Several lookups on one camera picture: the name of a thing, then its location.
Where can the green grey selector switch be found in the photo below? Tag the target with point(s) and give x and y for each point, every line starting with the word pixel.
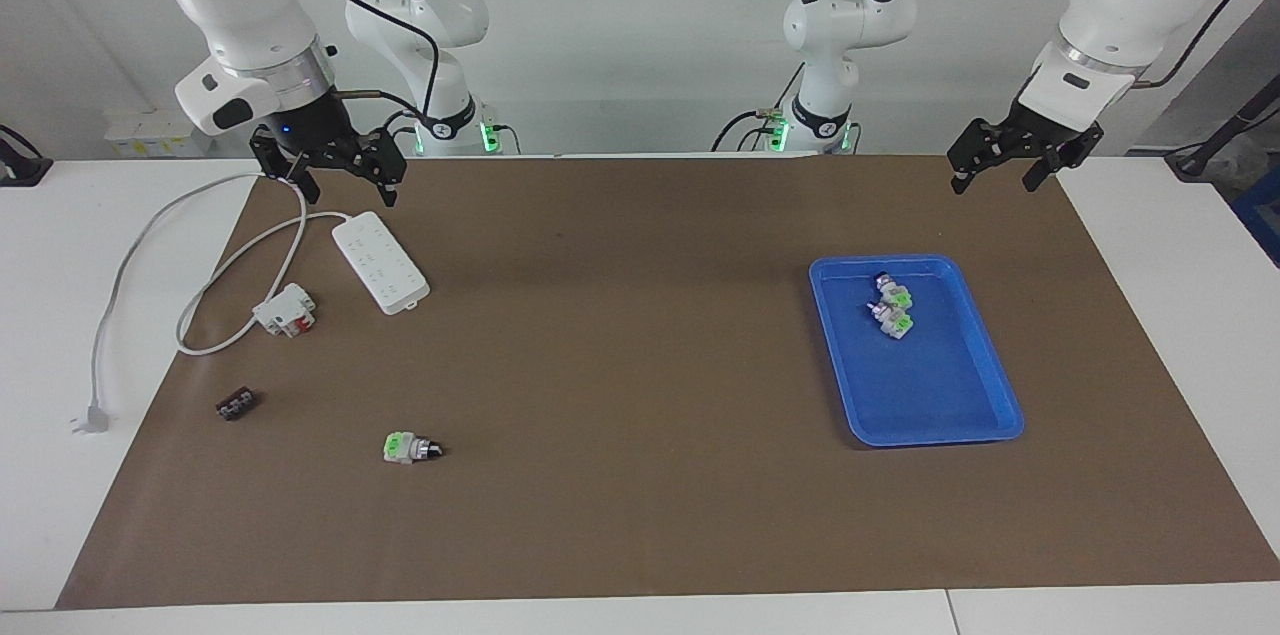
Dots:
pixel 405 447
pixel 895 290
pixel 893 322

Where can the brown paper mat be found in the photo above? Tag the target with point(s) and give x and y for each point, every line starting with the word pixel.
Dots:
pixel 640 415

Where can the blue plastic tray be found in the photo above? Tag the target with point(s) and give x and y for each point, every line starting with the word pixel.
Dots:
pixel 940 385

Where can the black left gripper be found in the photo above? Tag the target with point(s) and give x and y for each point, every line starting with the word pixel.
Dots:
pixel 1045 130

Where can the white boxes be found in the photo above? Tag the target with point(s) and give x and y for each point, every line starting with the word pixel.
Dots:
pixel 155 133

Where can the blue crate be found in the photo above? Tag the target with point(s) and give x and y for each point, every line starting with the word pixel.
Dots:
pixel 1262 215

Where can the white power strip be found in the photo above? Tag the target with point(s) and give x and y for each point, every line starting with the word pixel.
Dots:
pixel 382 263

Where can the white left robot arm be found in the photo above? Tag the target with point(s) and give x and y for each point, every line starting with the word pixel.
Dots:
pixel 1130 5

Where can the white red circuit breaker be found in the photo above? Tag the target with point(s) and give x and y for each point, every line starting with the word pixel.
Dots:
pixel 283 311

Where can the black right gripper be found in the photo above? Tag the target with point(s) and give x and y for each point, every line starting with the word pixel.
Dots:
pixel 315 130

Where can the black clamp mount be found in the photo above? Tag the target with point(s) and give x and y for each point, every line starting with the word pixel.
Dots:
pixel 20 167

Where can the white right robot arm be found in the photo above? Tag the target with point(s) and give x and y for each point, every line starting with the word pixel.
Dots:
pixel 235 5

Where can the black terminal block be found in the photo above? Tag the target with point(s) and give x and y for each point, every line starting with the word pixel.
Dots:
pixel 237 405

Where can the black stand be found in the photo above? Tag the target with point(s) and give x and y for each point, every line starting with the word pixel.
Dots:
pixel 1215 147

